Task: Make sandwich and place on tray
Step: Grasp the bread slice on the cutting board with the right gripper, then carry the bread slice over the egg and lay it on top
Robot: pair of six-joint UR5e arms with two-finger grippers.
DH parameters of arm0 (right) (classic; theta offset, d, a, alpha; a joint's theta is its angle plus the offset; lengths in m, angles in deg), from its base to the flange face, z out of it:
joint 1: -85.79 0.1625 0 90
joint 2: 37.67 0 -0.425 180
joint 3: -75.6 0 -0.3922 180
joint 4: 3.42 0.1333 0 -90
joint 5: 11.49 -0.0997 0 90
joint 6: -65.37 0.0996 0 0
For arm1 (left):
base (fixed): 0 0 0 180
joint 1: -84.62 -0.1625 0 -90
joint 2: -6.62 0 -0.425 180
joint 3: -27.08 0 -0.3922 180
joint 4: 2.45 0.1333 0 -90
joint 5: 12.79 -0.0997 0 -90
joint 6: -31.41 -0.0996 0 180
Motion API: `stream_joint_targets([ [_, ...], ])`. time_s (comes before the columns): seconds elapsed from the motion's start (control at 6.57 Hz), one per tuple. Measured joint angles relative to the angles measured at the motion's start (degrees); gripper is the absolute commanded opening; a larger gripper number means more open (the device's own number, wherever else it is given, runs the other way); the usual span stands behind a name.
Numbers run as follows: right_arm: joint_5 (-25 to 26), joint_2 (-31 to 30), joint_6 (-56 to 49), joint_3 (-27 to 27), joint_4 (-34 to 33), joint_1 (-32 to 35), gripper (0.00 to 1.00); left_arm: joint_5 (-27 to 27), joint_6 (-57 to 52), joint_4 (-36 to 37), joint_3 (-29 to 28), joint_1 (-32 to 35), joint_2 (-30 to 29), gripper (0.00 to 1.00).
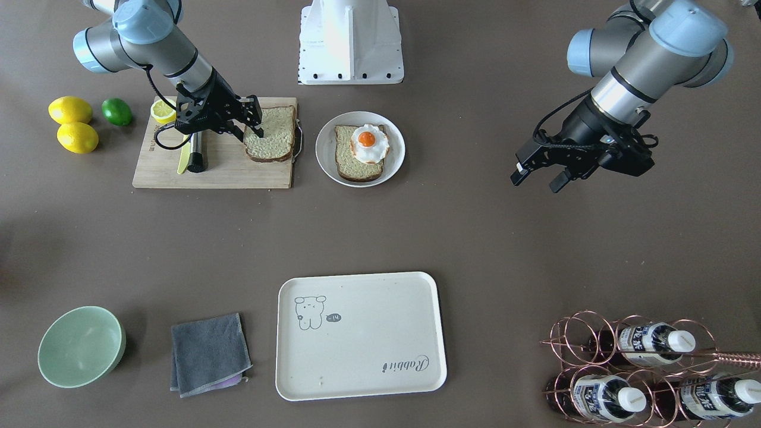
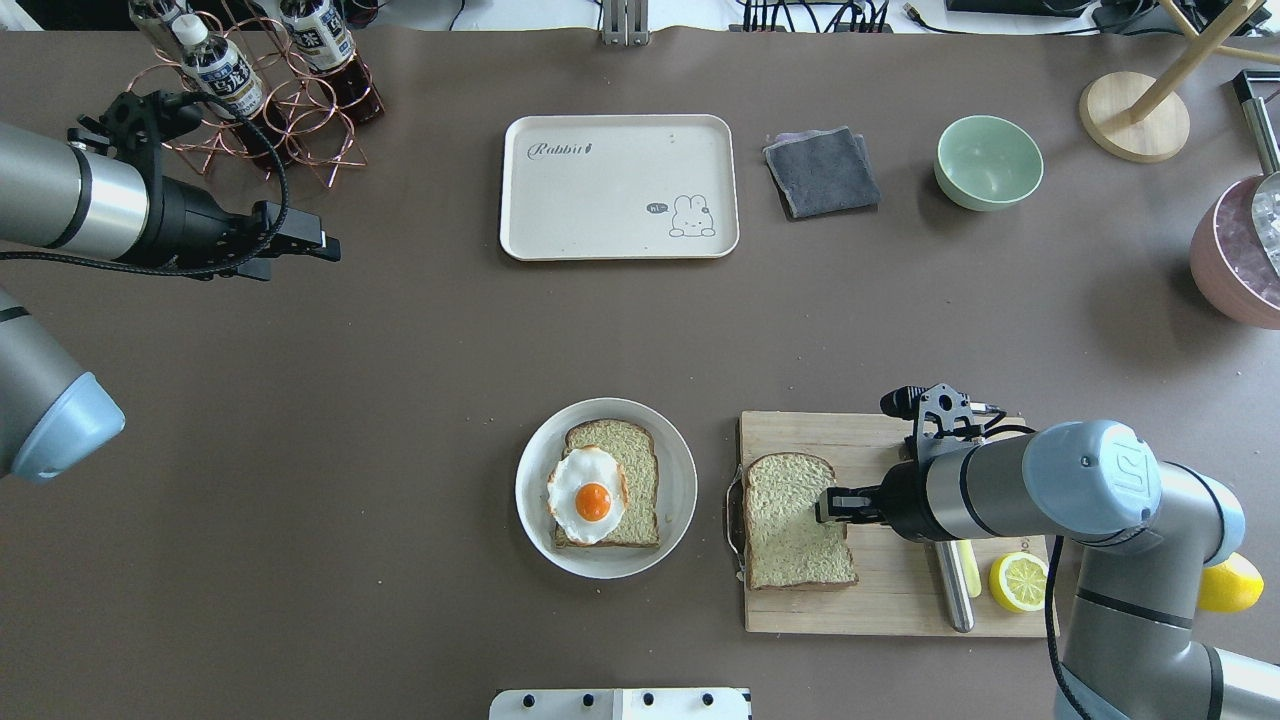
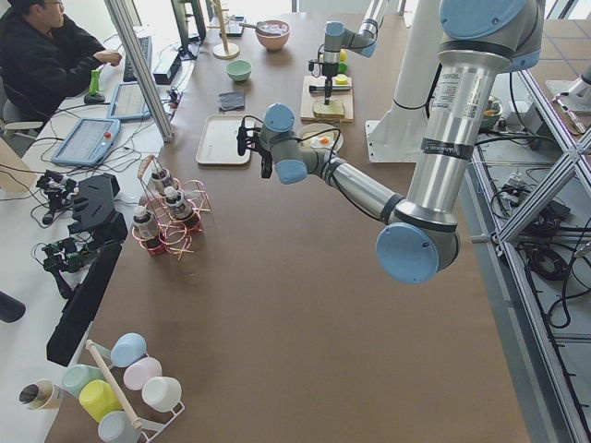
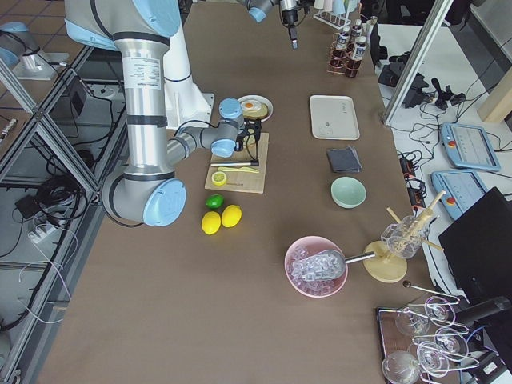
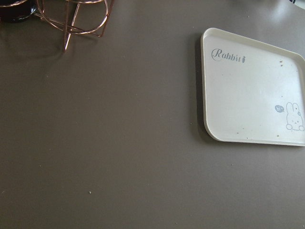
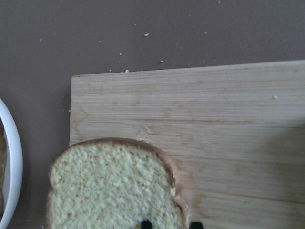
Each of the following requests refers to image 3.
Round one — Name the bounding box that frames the paper cup metal inside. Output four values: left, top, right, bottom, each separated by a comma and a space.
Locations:
18, 379, 64, 410

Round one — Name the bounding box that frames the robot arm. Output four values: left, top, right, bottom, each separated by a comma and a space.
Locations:
237, 1, 544, 283
308, 0, 389, 105

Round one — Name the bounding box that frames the pink cup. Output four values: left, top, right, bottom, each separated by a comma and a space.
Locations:
123, 356, 163, 390

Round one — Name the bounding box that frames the drink bottle white cap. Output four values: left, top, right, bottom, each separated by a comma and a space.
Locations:
164, 186, 192, 221

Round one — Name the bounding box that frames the light blue cup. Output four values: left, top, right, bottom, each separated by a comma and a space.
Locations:
111, 332, 147, 368

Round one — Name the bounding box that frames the white cup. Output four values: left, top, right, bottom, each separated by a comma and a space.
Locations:
141, 376, 182, 413

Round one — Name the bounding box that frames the wooden cutting board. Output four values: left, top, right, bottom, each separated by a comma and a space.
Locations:
299, 75, 356, 125

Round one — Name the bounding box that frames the grey blue cup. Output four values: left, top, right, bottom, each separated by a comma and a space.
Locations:
98, 411, 140, 443

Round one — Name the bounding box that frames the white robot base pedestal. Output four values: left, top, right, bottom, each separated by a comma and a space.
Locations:
366, 1, 443, 162

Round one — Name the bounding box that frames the white round plate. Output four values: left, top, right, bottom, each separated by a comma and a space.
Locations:
296, 123, 344, 151

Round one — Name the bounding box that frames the blue teach pendant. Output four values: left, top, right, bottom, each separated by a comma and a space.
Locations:
107, 82, 151, 122
51, 118, 121, 166

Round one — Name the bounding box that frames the yellow cup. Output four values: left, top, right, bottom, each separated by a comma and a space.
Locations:
78, 379, 122, 423

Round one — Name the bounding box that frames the white wire cup rack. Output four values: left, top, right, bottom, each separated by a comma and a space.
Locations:
95, 342, 186, 442

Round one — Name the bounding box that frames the wooden rack handle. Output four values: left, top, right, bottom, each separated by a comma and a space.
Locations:
85, 340, 142, 429

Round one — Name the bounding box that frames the cream rectangular tray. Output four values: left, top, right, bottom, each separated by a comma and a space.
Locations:
196, 114, 250, 166

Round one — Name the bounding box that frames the pink bowl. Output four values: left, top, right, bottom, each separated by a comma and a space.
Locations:
255, 19, 291, 51

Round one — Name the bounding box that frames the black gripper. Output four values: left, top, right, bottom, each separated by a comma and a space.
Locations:
319, 59, 337, 105
251, 127, 272, 179

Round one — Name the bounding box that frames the aluminium frame post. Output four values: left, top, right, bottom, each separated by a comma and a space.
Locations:
104, 0, 175, 143

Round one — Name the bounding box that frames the seated person in black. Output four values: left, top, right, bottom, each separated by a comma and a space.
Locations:
1, 1, 122, 123

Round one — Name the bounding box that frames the black keyboard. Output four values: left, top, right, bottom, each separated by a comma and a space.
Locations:
122, 35, 154, 83

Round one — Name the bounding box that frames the wooden mug tree stand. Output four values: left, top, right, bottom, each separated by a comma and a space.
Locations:
209, 0, 240, 60

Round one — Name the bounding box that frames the fried egg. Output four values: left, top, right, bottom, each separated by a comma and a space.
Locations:
309, 134, 334, 149

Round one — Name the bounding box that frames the green bowl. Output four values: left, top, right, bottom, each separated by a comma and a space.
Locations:
225, 59, 252, 82

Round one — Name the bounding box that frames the copper wire bottle rack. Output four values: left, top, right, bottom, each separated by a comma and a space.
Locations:
131, 154, 211, 259

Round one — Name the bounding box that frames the bread slice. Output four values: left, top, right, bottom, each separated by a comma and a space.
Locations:
312, 100, 345, 118

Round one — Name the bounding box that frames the dark drink bottle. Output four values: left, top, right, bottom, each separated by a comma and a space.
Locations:
151, 169, 172, 194

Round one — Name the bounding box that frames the mint green cup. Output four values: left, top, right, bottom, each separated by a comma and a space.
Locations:
62, 364, 104, 399

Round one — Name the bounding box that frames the grey folded cloth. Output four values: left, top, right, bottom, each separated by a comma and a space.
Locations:
218, 90, 246, 112

